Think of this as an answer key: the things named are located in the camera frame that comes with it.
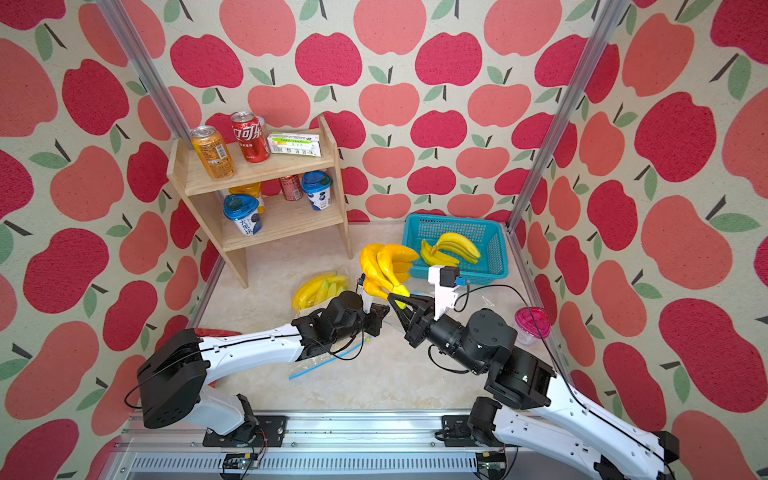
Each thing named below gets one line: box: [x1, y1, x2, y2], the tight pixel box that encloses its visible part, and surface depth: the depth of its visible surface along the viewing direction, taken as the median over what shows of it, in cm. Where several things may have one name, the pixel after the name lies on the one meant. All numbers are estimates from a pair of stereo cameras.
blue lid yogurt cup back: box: [301, 170, 333, 211], surface depth 92 cm
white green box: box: [267, 132, 322, 157], surface depth 78 cm
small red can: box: [280, 174, 303, 201], surface depth 97 cm
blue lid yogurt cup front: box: [223, 194, 263, 236], surface depth 86 cm
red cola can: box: [231, 111, 270, 164], surface depth 73 cm
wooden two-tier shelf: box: [166, 115, 353, 289], surface depth 80 cm
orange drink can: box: [190, 125, 236, 180], surface depth 68 cm
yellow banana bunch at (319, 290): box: [292, 275, 349, 310], surface depth 95 cm
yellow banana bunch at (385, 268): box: [360, 244, 420, 301], surface depth 58 cm
